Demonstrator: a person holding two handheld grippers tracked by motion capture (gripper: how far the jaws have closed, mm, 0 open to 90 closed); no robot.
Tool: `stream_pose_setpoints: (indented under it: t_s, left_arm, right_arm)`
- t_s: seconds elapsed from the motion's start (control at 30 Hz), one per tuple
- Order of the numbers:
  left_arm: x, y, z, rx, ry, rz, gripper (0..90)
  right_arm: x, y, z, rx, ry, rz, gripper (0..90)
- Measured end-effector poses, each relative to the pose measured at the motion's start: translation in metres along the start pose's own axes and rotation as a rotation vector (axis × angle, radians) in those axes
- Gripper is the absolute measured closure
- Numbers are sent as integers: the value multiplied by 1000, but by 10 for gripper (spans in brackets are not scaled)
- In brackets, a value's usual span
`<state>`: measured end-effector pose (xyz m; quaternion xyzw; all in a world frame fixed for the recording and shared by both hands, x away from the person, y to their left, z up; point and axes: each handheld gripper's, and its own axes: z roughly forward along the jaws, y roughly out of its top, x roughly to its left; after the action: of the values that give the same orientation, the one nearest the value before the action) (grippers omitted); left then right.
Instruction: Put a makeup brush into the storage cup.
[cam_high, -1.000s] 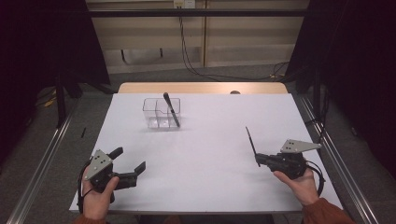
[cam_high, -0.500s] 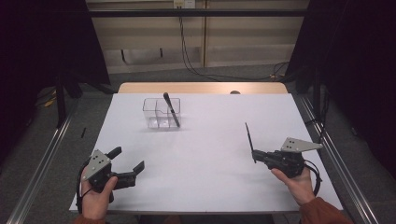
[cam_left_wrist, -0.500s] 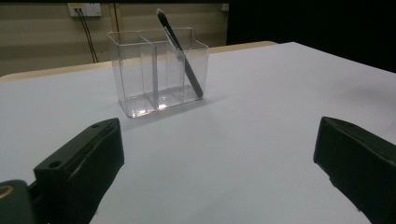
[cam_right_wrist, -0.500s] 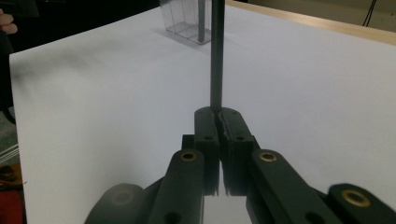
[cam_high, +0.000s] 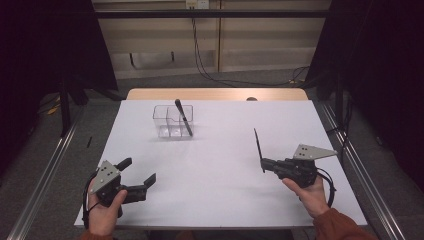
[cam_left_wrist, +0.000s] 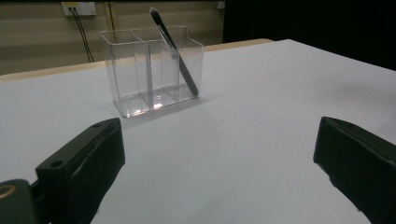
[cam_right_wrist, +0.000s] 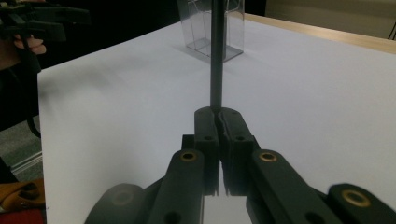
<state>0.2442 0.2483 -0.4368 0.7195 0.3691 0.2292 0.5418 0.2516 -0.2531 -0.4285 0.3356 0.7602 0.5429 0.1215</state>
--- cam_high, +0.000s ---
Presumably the wooden table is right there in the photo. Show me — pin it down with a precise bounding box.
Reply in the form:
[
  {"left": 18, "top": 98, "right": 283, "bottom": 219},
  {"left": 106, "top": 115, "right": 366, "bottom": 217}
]
[{"left": 126, "top": 87, "right": 309, "bottom": 102}]

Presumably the person's right hand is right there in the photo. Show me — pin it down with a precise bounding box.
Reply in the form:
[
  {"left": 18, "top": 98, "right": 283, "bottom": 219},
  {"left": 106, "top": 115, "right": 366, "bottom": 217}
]
[{"left": 281, "top": 176, "right": 331, "bottom": 219}]

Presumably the thin black makeup brush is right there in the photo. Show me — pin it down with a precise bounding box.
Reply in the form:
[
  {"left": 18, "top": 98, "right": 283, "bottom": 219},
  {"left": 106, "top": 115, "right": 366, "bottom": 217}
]
[{"left": 253, "top": 128, "right": 266, "bottom": 174}]

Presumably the left hand-held gripper cable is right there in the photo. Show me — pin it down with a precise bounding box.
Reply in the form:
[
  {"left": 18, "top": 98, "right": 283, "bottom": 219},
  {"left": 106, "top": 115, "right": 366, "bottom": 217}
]
[{"left": 82, "top": 171, "right": 101, "bottom": 230}]

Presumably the white table cover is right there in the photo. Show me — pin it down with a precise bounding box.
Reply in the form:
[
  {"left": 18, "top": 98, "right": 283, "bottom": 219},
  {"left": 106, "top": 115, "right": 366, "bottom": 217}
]
[{"left": 73, "top": 99, "right": 368, "bottom": 230}]

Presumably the black curtain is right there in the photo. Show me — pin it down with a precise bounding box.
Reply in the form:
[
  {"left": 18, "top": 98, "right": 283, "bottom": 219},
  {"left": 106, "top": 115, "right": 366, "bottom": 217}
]
[
  {"left": 305, "top": 0, "right": 424, "bottom": 191},
  {"left": 0, "top": 0, "right": 118, "bottom": 174}
]

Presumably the black metal stand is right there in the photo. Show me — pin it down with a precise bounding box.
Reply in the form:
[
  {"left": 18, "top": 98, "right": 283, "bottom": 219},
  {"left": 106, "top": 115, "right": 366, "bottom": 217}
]
[
  {"left": 334, "top": 71, "right": 346, "bottom": 164},
  {"left": 59, "top": 78, "right": 73, "bottom": 138}
]

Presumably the white wall power outlet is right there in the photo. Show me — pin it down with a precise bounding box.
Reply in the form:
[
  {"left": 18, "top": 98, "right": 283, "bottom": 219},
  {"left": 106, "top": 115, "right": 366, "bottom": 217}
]
[{"left": 185, "top": 0, "right": 210, "bottom": 10}]

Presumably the black power cable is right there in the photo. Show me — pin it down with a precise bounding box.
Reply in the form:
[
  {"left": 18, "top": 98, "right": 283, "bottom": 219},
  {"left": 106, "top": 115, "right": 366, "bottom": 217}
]
[{"left": 190, "top": 6, "right": 310, "bottom": 88}]

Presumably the large black makeup brush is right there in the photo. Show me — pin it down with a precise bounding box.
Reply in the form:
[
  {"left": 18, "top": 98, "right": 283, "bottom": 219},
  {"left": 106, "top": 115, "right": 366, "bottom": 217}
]
[{"left": 174, "top": 98, "right": 194, "bottom": 138}]

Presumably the beige background desk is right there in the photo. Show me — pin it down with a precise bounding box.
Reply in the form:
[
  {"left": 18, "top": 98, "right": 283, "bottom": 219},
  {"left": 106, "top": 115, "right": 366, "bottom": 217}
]
[{"left": 91, "top": 0, "right": 333, "bottom": 19}]

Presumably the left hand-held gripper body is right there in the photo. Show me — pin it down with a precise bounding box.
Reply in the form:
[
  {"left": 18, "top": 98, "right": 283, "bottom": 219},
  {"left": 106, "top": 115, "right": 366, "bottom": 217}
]
[{"left": 89, "top": 160, "right": 128, "bottom": 218}]

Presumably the metal floor rail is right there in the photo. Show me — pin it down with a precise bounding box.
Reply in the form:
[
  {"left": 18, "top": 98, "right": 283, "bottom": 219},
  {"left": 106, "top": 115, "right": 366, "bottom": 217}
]
[
  {"left": 8, "top": 131, "right": 86, "bottom": 240},
  {"left": 319, "top": 101, "right": 406, "bottom": 240}
]

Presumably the person's left hand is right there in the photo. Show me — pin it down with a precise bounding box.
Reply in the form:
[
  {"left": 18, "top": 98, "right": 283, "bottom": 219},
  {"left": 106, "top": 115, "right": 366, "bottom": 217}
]
[{"left": 87, "top": 188, "right": 128, "bottom": 237}]

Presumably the hand-held gripper cable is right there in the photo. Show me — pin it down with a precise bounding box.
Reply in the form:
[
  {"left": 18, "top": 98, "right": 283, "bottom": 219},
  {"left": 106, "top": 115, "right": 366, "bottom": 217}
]
[
  {"left": 82, "top": 171, "right": 101, "bottom": 230},
  {"left": 316, "top": 167, "right": 337, "bottom": 208}
]

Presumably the clear acrylic organizer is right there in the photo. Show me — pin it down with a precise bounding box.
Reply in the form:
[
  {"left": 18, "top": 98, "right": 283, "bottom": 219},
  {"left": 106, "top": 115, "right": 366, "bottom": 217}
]
[{"left": 152, "top": 104, "right": 195, "bottom": 139}]

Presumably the right hand-held gripper cable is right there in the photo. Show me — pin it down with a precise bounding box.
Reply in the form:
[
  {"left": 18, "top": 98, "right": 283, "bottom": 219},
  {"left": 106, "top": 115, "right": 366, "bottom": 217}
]
[{"left": 316, "top": 167, "right": 337, "bottom": 208}]

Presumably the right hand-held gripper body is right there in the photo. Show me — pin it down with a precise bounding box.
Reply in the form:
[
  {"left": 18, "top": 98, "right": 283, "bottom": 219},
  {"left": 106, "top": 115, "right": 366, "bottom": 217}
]
[{"left": 276, "top": 143, "right": 338, "bottom": 189}]

